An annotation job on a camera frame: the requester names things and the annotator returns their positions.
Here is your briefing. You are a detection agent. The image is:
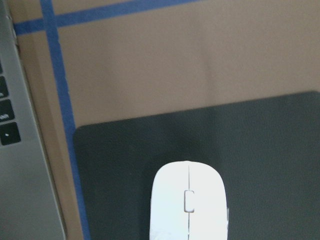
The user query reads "blue tape strip beside laptop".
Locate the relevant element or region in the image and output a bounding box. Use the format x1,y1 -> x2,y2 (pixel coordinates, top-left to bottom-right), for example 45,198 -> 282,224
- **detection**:
40,0 -> 91,240

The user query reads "grey laptop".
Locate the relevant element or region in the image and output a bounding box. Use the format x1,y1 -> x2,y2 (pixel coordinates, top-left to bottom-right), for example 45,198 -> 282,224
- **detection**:
0,0 -> 67,240

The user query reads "blue tape strip top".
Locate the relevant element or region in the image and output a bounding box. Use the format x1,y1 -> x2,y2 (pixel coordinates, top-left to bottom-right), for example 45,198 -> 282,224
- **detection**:
13,0 -> 192,36

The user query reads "black mouse pad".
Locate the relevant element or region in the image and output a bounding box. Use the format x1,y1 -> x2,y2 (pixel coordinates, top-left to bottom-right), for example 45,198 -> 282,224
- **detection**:
73,91 -> 320,240

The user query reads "white mouse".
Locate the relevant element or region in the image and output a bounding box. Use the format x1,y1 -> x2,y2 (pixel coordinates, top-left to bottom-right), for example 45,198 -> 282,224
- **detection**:
149,161 -> 229,240

